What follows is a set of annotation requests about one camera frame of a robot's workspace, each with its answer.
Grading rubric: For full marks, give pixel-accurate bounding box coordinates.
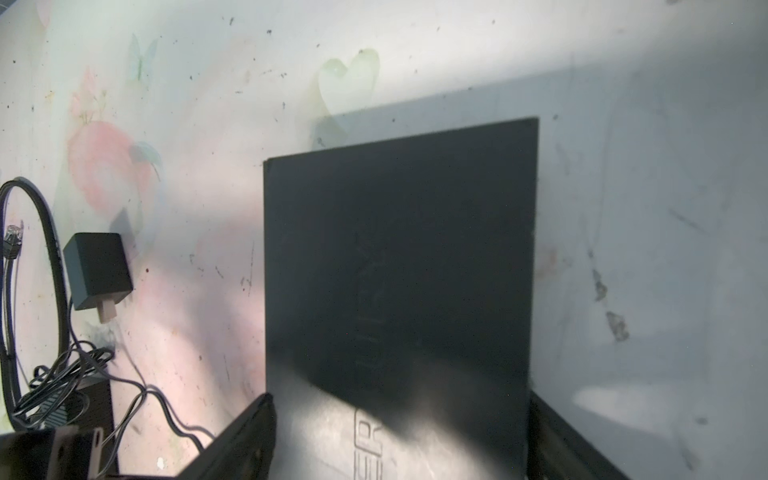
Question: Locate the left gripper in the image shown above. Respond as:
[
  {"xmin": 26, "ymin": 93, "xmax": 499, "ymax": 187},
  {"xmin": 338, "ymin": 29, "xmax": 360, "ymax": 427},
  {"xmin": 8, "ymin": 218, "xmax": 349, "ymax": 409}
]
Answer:
[{"xmin": 1, "ymin": 425, "xmax": 104, "ymax": 480}]

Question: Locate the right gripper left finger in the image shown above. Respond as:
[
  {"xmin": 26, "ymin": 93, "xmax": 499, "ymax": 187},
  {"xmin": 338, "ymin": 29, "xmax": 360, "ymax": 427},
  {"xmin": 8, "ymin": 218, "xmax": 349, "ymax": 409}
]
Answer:
[{"xmin": 177, "ymin": 393, "xmax": 277, "ymax": 480}]

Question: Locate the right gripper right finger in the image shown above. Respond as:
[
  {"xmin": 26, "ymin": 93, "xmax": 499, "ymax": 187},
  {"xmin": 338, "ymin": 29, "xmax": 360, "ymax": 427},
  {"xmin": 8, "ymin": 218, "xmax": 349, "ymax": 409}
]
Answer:
[{"xmin": 526, "ymin": 392, "xmax": 629, "ymax": 480}]

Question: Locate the thick black ethernet cable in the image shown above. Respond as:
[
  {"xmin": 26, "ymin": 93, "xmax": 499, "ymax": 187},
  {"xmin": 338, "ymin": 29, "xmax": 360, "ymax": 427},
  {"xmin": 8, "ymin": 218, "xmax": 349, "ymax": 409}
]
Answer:
[{"xmin": 0, "ymin": 176, "xmax": 72, "ymax": 433}]

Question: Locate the black router box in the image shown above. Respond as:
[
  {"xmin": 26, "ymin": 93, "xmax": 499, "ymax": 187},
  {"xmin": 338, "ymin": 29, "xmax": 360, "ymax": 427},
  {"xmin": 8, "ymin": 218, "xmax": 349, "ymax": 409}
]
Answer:
[{"xmin": 264, "ymin": 118, "xmax": 539, "ymax": 479}]

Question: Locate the thin black cable left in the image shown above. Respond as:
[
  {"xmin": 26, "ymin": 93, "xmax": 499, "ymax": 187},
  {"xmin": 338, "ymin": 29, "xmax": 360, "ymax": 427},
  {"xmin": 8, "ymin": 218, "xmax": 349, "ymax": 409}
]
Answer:
[{"xmin": 2, "ymin": 220, "xmax": 25, "ymax": 385}]

